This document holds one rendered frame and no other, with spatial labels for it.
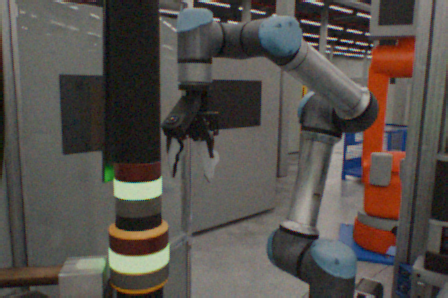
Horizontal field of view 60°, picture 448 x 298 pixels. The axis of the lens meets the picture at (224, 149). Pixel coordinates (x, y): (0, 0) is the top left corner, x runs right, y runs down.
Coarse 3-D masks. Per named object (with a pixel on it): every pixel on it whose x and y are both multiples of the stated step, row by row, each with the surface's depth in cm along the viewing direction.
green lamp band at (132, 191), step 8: (120, 184) 27; (128, 184) 27; (136, 184) 27; (144, 184) 27; (152, 184) 27; (160, 184) 28; (120, 192) 27; (128, 192) 27; (136, 192) 27; (144, 192) 27; (152, 192) 27; (160, 192) 28
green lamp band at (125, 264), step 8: (168, 248) 29; (112, 256) 28; (120, 256) 27; (152, 256) 28; (160, 256) 28; (168, 256) 29; (112, 264) 28; (120, 264) 27; (128, 264) 27; (136, 264) 27; (144, 264) 27; (152, 264) 28; (160, 264) 28; (128, 272) 27; (136, 272) 27
